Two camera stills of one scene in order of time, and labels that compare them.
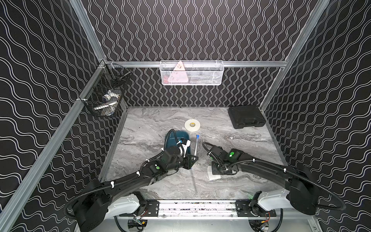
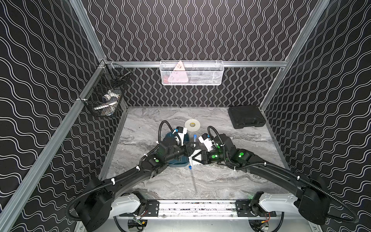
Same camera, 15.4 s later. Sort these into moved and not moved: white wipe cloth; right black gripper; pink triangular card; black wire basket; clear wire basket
Moved: white wipe cloth; right black gripper
Not moved: clear wire basket; pink triangular card; black wire basket
